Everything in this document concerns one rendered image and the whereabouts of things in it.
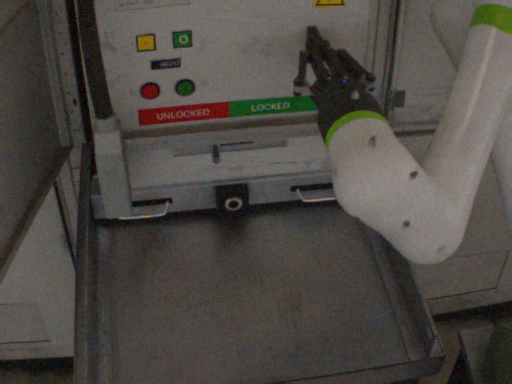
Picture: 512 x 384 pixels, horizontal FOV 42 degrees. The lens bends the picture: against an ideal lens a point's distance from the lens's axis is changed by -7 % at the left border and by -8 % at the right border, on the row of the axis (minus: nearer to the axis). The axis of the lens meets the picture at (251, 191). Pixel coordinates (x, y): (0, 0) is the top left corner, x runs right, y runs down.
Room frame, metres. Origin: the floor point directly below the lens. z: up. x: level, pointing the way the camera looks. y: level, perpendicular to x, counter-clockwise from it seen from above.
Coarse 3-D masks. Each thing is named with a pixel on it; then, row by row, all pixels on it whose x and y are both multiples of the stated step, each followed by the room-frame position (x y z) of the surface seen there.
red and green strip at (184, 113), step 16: (304, 96) 1.04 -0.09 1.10; (144, 112) 1.00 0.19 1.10; (160, 112) 1.01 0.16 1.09; (176, 112) 1.01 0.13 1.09; (192, 112) 1.02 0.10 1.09; (208, 112) 1.02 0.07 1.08; (224, 112) 1.02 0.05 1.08; (240, 112) 1.03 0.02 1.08; (256, 112) 1.03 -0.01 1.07; (272, 112) 1.04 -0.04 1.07; (288, 112) 1.04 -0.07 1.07
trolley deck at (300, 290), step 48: (144, 240) 0.94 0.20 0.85; (192, 240) 0.94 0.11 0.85; (240, 240) 0.94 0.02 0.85; (288, 240) 0.94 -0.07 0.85; (336, 240) 0.94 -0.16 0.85; (144, 288) 0.82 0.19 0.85; (192, 288) 0.82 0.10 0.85; (240, 288) 0.82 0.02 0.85; (288, 288) 0.82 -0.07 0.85; (336, 288) 0.82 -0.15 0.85; (384, 288) 0.82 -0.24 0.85; (144, 336) 0.71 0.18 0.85; (192, 336) 0.71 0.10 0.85; (240, 336) 0.71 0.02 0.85; (288, 336) 0.71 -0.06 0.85; (336, 336) 0.71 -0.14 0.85; (384, 336) 0.71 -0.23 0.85
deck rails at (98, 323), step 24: (96, 240) 0.93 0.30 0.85; (384, 240) 0.93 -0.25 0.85; (96, 264) 0.87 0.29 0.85; (384, 264) 0.87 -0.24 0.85; (408, 264) 0.81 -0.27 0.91; (96, 288) 0.81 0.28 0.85; (408, 288) 0.79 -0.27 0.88; (96, 312) 0.75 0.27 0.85; (408, 312) 0.75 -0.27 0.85; (96, 336) 0.70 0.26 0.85; (408, 336) 0.70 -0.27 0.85; (432, 336) 0.66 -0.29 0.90; (96, 360) 0.65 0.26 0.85
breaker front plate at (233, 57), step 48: (96, 0) 1.00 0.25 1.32; (192, 0) 1.02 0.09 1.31; (240, 0) 1.03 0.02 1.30; (288, 0) 1.04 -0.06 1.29; (192, 48) 1.02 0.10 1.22; (240, 48) 1.03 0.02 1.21; (288, 48) 1.04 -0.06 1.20; (336, 48) 1.05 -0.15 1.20; (192, 96) 1.02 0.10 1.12; (240, 96) 1.03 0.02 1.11; (288, 96) 1.04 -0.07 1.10; (240, 144) 1.03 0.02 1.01; (288, 144) 1.04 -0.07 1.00
